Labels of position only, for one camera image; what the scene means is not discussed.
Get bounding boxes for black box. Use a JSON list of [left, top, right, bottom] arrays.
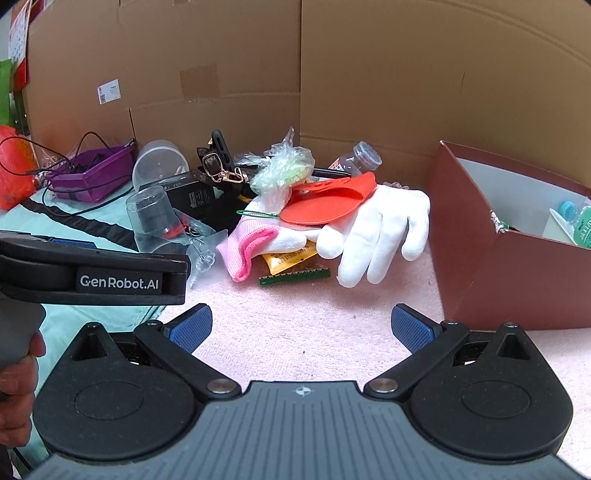
[[139, 172, 218, 219]]

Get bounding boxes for white glove with pink cuff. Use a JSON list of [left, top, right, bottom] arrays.
[[216, 194, 324, 282]]

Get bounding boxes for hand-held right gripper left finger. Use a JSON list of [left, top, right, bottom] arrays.
[[69, 303, 243, 400]]

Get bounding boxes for clear plastic bag, green item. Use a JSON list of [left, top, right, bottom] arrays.
[[249, 127, 317, 213]]

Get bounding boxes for green clear bottle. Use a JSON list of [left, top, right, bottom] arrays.
[[556, 196, 591, 250]]

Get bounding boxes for brown keychain strap, gold clasp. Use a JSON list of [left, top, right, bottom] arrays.
[[196, 147, 245, 185]]

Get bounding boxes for translucent round container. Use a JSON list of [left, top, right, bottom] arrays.
[[132, 140, 189, 190]]

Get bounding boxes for red plastic bag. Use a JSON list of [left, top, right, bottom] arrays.
[[0, 124, 38, 211]]

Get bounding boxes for red-brown cardboard box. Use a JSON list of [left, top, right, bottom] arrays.
[[427, 141, 591, 330]]

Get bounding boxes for black cable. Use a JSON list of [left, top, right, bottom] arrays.
[[0, 131, 139, 219]]

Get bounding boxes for green sawtooth strip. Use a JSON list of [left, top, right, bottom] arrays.
[[259, 268, 332, 287]]

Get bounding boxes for white cotton glove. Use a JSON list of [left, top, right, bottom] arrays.
[[318, 184, 431, 288]]

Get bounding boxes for purple plastic basket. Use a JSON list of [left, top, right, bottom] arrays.
[[46, 141, 138, 203]]

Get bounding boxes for clear plastic cup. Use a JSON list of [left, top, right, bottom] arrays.
[[126, 185, 188, 254]]

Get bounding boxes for black slotted strap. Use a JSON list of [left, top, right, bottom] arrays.
[[211, 130, 237, 172]]

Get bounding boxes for white card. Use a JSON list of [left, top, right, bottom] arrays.
[[542, 208, 578, 243]]

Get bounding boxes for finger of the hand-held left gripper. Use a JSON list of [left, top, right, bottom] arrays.
[[28, 234, 100, 252]]

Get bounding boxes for yellow sachet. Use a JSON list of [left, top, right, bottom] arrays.
[[262, 246, 319, 277]]

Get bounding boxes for red silicone cap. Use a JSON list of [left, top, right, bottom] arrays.
[[281, 172, 378, 228]]

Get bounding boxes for clear bag of screws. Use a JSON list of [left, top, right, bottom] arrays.
[[182, 222, 229, 289]]

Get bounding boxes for person's left hand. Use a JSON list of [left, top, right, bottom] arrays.
[[0, 330, 48, 449]]

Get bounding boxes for pink fluffy mat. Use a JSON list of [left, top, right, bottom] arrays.
[[152, 185, 591, 385]]

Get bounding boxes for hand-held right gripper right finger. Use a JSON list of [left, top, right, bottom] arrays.
[[365, 303, 536, 400]]

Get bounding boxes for clear plastic bottle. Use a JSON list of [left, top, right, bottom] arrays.
[[329, 141, 384, 178]]

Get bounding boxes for brown cardboard sheet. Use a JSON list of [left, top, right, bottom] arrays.
[[23, 0, 304, 155], [299, 0, 591, 197]]

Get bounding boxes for red and white calendar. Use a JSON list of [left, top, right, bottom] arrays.
[[8, 0, 34, 62]]

